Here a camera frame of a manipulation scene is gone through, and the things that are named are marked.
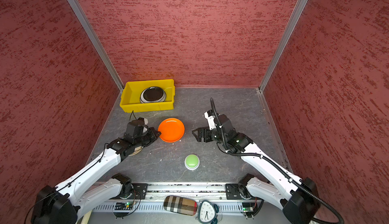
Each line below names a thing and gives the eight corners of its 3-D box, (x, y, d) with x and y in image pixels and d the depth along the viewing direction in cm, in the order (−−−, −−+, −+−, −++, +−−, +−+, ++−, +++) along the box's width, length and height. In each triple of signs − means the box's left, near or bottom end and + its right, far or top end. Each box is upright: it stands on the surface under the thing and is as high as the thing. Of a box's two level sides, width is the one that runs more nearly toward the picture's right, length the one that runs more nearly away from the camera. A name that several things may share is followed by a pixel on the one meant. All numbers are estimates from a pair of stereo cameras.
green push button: (184, 170, 83) (184, 168, 81) (185, 155, 88) (184, 154, 86) (199, 170, 83) (199, 168, 81) (199, 155, 88) (199, 154, 86)
